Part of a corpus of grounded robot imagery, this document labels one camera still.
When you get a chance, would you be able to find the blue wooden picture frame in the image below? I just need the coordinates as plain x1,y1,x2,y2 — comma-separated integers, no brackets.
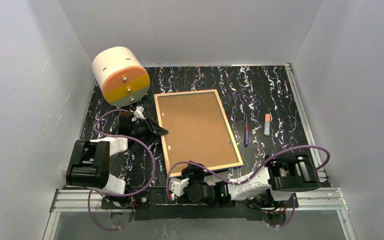
153,89,245,179

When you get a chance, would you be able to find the blue red screwdriver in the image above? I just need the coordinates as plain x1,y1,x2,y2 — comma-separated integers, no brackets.
243,117,249,148

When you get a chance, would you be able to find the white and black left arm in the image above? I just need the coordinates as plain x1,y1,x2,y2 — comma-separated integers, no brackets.
65,109,169,197

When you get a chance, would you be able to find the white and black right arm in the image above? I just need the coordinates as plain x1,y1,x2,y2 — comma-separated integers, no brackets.
167,153,321,208

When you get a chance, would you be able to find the white cylindrical drawer box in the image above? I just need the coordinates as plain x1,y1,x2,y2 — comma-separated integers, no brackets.
92,46,150,107

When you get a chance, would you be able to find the white orange-capped marker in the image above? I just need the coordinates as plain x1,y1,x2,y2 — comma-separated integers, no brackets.
263,113,271,136

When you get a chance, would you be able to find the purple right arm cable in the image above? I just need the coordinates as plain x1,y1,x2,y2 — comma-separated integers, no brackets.
165,145,331,229

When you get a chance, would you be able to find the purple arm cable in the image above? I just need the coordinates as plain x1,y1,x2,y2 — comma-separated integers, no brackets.
87,109,157,232
165,145,331,229

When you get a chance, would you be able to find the brown frame backing board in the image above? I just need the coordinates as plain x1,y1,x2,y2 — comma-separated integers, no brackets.
157,92,240,174

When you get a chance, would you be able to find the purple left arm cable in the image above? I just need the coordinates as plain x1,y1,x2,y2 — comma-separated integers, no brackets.
87,109,157,232

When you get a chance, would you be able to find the black front mounting rail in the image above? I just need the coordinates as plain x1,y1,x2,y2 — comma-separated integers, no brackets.
101,186,292,221

